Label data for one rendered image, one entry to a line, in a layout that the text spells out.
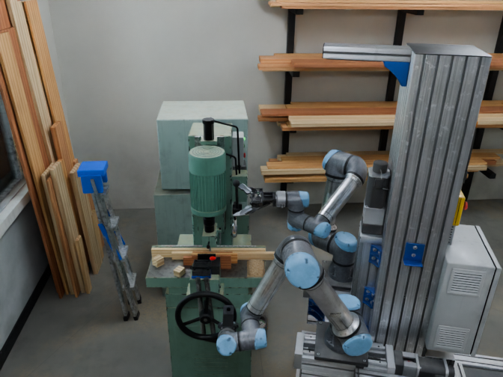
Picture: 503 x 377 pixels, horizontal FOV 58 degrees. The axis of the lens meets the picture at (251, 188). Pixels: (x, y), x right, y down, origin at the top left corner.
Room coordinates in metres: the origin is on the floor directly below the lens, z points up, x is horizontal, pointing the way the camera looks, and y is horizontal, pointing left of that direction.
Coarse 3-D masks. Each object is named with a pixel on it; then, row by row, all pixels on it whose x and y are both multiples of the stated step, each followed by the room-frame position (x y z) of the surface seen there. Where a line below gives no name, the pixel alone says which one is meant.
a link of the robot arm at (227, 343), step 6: (228, 330) 1.39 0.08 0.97; (222, 336) 1.32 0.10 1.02; (228, 336) 1.31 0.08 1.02; (234, 336) 1.33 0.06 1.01; (216, 342) 1.32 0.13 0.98; (222, 342) 1.29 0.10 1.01; (228, 342) 1.29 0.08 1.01; (234, 342) 1.29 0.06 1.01; (222, 348) 1.28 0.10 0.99; (228, 348) 1.28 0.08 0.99; (234, 348) 1.28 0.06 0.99; (222, 354) 1.27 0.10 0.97; (228, 354) 1.27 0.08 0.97
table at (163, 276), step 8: (152, 264) 1.94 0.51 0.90; (168, 264) 1.94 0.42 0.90; (176, 264) 1.94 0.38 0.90; (232, 264) 1.95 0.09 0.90; (240, 264) 1.95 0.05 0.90; (264, 264) 1.95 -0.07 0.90; (152, 272) 1.87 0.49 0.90; (160, 272) 1.87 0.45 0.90; (168, 272) 1.87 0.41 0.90; (224, 272) 1.88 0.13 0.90; (232, 272) 1.88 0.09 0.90; (240, 272) 1.88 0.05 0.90; (152, 280) 1.83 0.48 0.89; (160, 280) 1.83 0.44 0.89; (168, 280) 1.83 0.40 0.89; (176, 280) 1.83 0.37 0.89; (184, 280) 1.83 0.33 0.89; (224, 280) 1.83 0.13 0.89; (232, 280) 1.84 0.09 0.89; (240, 280) 1.84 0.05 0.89; (248, 280) 1.84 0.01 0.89; (256, 280) 1.84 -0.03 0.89; (224, 288) 1.79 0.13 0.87
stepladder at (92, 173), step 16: (80, 176) 2.53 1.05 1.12; (96, 176) 2.53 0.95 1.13; (96, 192) 2.52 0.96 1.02; (96, 208) 2.53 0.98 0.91; (112, 208) 2.73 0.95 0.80; (112, 224) 2.59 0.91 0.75; (112, 240) 2.52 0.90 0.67; (112, 256) 2.55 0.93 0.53; (112, 272) 2.52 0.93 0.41; (128, 288) 2.53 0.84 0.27
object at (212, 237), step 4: (216, 224) 2.06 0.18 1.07; (216, 228) 2.03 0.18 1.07; (204, 232) 1.99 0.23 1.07; (216, 232) 2.02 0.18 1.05; (204, 236) 1.95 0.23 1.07; (208, 236) 1.95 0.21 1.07; (212, 236) 1.95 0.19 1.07; (216, 236) 1.97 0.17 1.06; (204, 240) 1.95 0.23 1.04; (208, 240) 1.95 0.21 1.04; (212, 240) 1.95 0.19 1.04; (216, 240) 2.00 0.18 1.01; (204, 244) 1.95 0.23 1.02; (212, 244) 1.95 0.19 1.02
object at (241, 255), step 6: (174, 252) 1.99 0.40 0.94; (180, 252) 1.99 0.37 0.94; (186, 252) 1.99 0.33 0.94; (234, 252) 2.00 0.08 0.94; (240, 252) 2.00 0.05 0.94; (246, 252) 2.00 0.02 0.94; (252, 252) 2.00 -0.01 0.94; (258, 252) 2.00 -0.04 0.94; (264, 252) 2.00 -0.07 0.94; (270, 252) 2.01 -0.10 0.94; (174, 258) 1.98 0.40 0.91; (180, 258) 1.99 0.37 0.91; (240, 258) 1.99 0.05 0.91; (246, 258) 1.99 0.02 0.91; (252, 258) 1.99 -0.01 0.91; (258, 258) 1.99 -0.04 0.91; (264, 258) 1.99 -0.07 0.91; (270, 258) 1.99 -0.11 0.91
